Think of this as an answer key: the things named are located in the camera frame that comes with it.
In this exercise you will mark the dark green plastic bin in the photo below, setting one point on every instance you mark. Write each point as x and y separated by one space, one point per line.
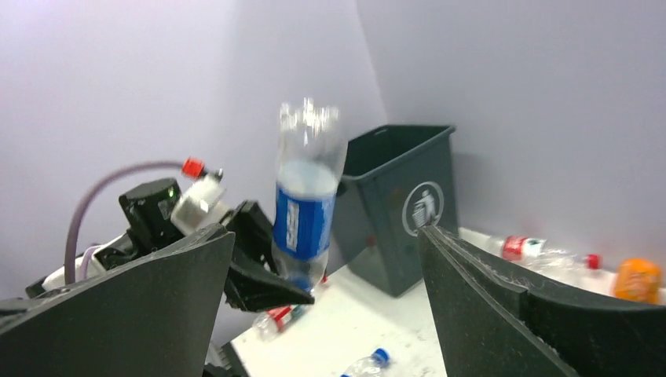
397 179

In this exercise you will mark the small Pepsi bottle blue cap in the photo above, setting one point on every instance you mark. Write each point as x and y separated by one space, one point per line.
373 365

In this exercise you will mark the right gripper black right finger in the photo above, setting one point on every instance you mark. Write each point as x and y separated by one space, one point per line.
497 318

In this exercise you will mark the large Pepsi bottle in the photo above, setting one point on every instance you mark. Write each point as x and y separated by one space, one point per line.
311 157

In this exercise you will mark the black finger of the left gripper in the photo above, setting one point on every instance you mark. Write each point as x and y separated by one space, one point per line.
253 232
252 288

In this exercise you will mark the red cap clear bottle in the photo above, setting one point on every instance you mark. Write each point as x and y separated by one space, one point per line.
274 322

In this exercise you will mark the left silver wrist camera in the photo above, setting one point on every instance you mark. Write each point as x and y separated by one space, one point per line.
201 205

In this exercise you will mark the small orange juice bottle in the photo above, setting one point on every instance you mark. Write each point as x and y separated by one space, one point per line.
638 280

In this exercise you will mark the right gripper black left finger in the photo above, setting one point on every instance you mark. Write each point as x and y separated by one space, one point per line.
153 316

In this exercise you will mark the red label bottle back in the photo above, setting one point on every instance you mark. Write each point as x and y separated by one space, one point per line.
540 254

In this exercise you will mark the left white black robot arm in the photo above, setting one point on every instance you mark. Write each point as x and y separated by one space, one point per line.
147 208

